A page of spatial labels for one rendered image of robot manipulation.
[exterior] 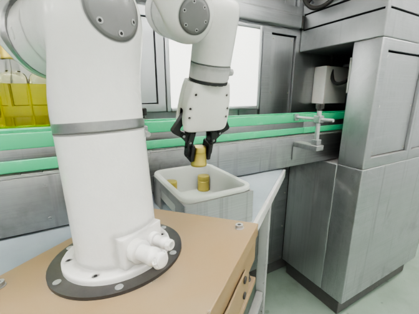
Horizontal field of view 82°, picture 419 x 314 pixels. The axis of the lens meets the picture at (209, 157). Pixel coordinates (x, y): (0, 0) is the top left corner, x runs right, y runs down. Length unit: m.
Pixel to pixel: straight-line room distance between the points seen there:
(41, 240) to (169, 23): 0.49
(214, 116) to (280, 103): 0.80
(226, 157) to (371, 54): 0.66
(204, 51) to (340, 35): 0.84
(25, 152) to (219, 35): 0.45
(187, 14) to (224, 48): 0.11
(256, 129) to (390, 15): 0.60
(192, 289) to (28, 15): 0.30
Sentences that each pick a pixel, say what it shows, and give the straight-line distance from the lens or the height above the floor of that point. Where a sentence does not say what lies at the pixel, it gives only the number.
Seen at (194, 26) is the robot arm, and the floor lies 1.13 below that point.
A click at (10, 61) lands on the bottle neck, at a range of 0.74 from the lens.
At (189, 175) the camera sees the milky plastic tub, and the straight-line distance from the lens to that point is 0.71.
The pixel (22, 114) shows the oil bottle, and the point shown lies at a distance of 0.72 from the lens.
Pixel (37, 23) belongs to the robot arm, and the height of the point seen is 1.10.
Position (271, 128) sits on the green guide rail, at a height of 0.92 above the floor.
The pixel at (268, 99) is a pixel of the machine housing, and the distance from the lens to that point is 1.21.
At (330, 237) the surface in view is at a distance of 1.32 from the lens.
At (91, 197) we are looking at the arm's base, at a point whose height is 0.94.
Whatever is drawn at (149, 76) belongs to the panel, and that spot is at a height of 1.10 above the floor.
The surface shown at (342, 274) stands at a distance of 1.36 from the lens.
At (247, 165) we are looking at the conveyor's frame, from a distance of 0.90.
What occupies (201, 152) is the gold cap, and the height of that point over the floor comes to 0.92.
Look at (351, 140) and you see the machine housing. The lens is 1.15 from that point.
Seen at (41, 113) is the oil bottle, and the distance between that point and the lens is 0.72.
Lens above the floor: 1.04
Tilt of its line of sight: 14 degrees down
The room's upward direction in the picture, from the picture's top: straight up
